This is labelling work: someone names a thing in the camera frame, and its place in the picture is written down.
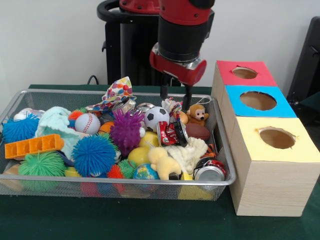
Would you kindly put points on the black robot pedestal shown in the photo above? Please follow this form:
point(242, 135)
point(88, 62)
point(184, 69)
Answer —
point(135, 50)

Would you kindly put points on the light teal cloth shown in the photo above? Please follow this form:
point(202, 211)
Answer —
point(55, 125)

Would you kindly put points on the yellow plush animal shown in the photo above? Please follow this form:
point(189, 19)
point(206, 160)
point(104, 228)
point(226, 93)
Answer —
point(163, 163)

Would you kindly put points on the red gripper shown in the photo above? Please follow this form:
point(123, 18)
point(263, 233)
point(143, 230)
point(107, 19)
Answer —
point(180, 71)

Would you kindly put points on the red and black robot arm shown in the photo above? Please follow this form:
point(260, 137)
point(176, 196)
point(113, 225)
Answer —
point(182, 32)

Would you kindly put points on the colourful dotted cloth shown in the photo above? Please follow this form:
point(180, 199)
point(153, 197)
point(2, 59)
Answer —
point(112, 95)

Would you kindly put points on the brown monkey plush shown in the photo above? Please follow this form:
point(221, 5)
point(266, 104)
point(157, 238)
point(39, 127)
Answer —
point(197, 115)

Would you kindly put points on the crushed red soda can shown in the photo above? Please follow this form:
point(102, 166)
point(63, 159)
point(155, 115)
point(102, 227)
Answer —
point(167, 133)

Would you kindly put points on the purple spiky ball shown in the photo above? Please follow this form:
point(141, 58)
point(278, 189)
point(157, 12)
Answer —
point(126, 130)

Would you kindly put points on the small soccer ball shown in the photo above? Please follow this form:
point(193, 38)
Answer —
point(156, 117)

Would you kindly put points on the dark green tablecloth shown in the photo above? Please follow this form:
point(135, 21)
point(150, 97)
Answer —
point(125, 220)
point(312, 100)

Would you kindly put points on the wooden box with three holes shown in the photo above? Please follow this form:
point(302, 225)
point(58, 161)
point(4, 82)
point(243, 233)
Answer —
point(275, 187)

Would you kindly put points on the orange toy brick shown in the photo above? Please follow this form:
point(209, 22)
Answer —
point(32, 146)

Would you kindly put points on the white baseball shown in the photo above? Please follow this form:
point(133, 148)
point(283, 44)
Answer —
point(87, 123)

